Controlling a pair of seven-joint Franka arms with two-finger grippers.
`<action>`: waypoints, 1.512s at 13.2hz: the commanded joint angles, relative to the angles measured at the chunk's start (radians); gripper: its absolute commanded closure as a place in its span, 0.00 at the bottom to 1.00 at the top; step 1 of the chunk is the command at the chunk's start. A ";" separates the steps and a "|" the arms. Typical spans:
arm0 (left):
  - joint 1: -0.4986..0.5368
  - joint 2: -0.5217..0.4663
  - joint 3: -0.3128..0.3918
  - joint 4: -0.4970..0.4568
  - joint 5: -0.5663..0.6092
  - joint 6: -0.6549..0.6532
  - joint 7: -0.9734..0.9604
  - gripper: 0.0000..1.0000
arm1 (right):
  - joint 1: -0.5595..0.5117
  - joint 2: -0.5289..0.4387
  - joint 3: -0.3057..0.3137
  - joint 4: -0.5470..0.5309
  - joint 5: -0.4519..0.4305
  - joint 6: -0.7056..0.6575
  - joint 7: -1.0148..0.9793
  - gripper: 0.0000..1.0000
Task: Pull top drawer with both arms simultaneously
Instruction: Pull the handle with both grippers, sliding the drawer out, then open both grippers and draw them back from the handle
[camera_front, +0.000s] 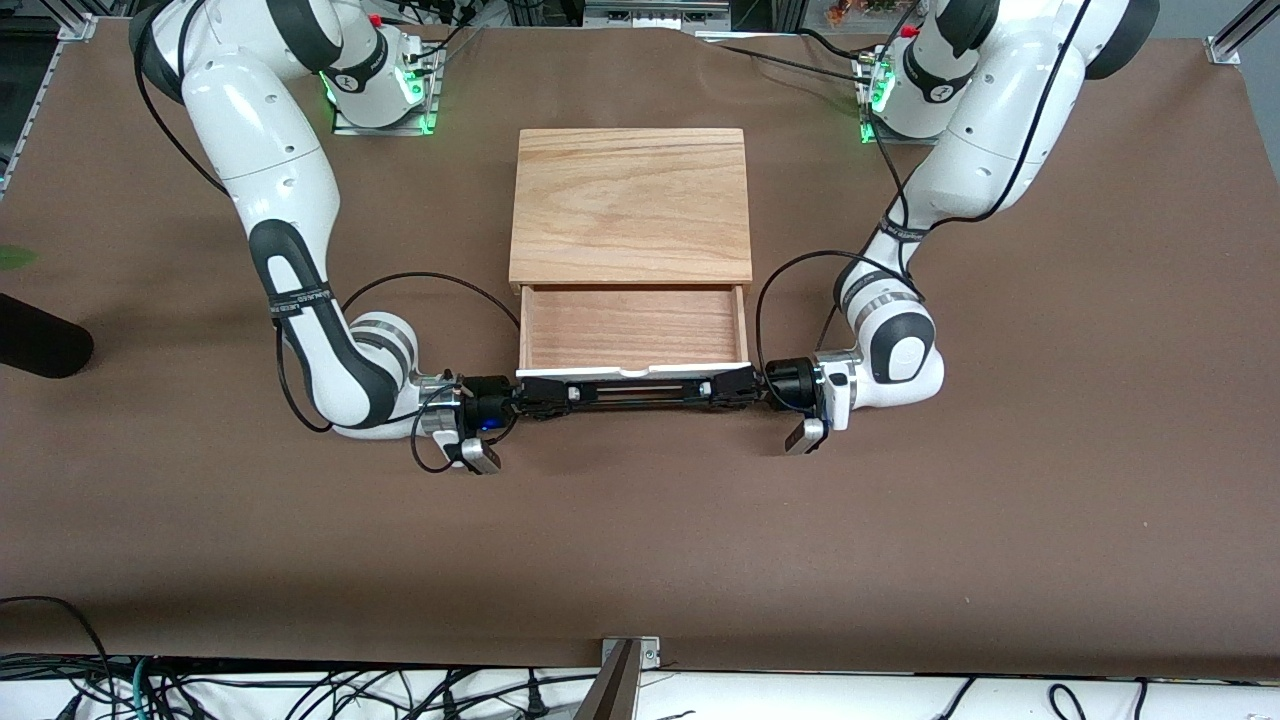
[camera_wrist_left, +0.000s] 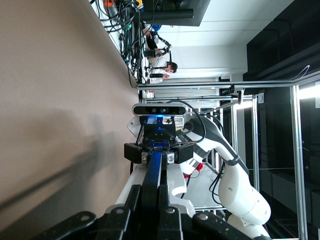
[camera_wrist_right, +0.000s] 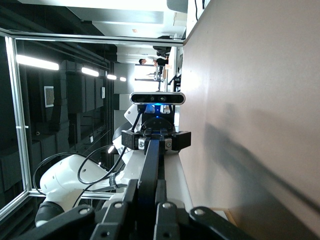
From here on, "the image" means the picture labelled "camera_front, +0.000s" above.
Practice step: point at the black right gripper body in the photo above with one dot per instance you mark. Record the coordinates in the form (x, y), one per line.
(489, 392)

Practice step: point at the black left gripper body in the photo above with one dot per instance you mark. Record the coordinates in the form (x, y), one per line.
(789, 383)

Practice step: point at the white-fronted wooden drawer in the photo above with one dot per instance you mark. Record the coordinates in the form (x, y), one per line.
(630, 325)

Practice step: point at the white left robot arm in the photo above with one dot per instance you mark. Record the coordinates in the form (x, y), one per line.
(1000, 110)

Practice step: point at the wooden drawer cabinet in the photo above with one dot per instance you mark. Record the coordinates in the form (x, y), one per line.
(630, 200)

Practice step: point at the grey power strip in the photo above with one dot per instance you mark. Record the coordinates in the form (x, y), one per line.
(655, 12)

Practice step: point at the black foam cylinder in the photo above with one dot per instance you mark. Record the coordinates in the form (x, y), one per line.
(40, 345)

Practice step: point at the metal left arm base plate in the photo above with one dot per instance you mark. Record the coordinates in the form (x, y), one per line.
(880, 138)

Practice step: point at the metal table edge bracket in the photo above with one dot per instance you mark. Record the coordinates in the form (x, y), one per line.
(648, 652)

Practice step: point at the grey metal camera pole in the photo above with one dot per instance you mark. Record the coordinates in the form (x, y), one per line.
(612, 695)

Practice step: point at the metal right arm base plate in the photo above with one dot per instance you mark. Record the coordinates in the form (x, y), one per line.
(432, 100)

